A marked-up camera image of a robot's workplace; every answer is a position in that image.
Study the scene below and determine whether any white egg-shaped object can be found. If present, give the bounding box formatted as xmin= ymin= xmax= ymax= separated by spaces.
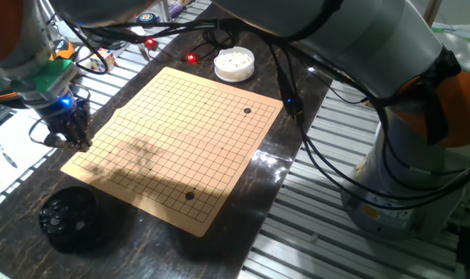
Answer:
xmin=74 ymin=46 xmax=92 ymax=74

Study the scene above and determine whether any rubik's cube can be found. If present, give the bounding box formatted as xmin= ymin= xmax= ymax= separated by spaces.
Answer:
xmin=88 ymin=47 xmax=118 ymax=74

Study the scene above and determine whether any white paper sheet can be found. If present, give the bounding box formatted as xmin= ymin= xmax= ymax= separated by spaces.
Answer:
xmin=0 ymin=112 xmax=61 ymax=202

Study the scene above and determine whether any round black blue puck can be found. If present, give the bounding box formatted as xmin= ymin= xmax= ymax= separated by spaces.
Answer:
xmin=137 ymin=12 xmax=158 ymax=25

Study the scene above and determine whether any black round stone bowl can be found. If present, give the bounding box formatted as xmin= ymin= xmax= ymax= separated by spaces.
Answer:
xmin=38 ymin=186 xmax=104 ymax=255

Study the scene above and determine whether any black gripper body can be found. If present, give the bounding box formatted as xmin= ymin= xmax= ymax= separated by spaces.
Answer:
xmin=35 ymin=95 xmax=89 ymax=136

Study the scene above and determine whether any pile of white go stones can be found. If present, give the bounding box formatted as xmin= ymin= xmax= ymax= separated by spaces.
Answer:
xmin=216 ymin=52 xmax=253 ymax=71

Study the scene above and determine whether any pile of black go stones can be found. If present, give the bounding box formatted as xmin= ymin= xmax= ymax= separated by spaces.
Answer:
xmin=40 ymin=189 xmax=96 ymax=236

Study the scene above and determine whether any white round stone bowl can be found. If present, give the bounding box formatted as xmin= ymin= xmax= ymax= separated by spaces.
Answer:
xmin=213 ymin=46 xmax=256 ymax=83

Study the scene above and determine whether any black silver pen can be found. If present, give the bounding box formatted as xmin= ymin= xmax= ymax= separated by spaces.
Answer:
xmin=0 ymin=140 xmax=19 ymax=169

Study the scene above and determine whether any black usb adapter blue light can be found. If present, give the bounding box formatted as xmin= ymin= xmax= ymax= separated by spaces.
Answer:
xmin=277 ymin=65 xmax=306 ymax=125

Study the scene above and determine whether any tan go board mat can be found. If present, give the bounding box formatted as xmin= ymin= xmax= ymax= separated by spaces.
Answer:
xmin=60 ymin=66 xmax=285 ymax=238

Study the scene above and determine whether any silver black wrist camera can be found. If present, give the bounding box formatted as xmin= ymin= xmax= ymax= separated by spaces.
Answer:
xmin=43 ymin=131 xmax=71 ymax=150

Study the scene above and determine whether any green wrist adapter plate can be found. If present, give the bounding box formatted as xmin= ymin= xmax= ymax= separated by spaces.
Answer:
xmin=0 ymin=57 xmax=79 ymax=102

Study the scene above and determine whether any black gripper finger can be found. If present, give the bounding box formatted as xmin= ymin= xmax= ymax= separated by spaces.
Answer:
xmin=78 ymin=129 xmax=94 ymax=153
xmin=62 ymin=131 xmax=81 ymax=152

